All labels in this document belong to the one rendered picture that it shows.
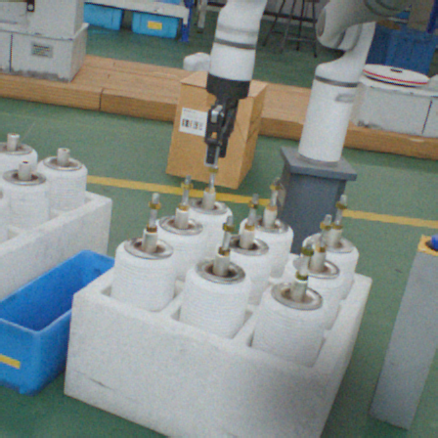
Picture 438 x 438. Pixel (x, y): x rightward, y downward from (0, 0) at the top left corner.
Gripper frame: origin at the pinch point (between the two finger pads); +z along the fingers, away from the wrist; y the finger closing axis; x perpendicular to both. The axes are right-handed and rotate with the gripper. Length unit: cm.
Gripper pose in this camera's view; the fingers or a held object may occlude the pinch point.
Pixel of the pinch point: (216, 154)
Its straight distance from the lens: 119.8
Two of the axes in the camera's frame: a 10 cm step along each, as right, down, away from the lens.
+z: -1.7, 9.2, 3.6
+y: 2.4, -3.2, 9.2
